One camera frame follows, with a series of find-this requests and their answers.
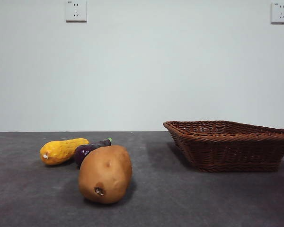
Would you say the white wall socket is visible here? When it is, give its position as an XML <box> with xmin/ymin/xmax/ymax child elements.
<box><xmin>65</xmin><ymin>0</ymin><xmax>88</xmax><ymax>23</ymax></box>
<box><xmin>270</xmin><ymin>2</ymin><xmax>284</xmax><ymax>24</ymax></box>

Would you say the yellow corn cob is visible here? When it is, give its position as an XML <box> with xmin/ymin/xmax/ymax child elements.
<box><xmin>39</xmin><ymin>138</ymin><xmax>90</xmax><ymax>166</ymax></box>

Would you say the brown potato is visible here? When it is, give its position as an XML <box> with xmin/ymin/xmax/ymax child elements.
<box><xmin>78</xmin><ymin>144</ymin><xmax>133</xmax><ymax>205</ymax></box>

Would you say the brown wicker basket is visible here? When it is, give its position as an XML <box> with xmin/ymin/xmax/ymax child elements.
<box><xmin>162</xmin><ymin>120</ymin><xmax>284</xmax><ymax>173</ymax></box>

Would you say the purple eggplant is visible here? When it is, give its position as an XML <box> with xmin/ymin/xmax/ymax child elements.
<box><xmin>73</xmin><ymin>137</ymin><xmax>113</xmax><ymax>167</ymax></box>

